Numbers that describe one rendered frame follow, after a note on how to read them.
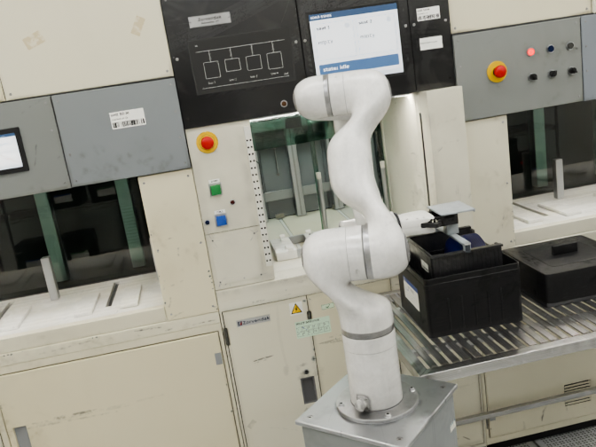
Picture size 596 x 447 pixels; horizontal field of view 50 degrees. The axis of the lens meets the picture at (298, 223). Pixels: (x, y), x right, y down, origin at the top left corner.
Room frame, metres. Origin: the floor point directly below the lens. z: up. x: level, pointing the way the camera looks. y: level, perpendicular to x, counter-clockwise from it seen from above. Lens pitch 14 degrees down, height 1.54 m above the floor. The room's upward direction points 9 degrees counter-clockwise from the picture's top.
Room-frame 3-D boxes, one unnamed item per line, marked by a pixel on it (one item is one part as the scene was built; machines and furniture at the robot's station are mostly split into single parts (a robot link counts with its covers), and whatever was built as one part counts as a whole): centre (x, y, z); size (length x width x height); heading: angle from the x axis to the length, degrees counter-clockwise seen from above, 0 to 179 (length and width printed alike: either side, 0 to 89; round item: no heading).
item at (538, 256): (1.86, -0.80, 0.83); 0.29 x 0.29 x 0.13; 6
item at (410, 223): (1.76, -0.32, 1.06); 0.11 x 0.10 x 0.07; 96
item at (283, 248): (2.32, 0.00, 0.89); 0.22 x 0.21 x 0.04; 8
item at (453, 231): (1.77, -0.43, 0.93); 0.24 x 0.20 x 0.32; 6
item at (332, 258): (1.34, -0.09, 1.07); 0.19 x 0.12 x 0.24; 81
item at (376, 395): (1.33, -0.12, 0.85); 0.19 x 0.19 x 0.18
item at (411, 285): (1.77, -0.43, 0.85); 0.28 x 0.28 x 0.17; 6
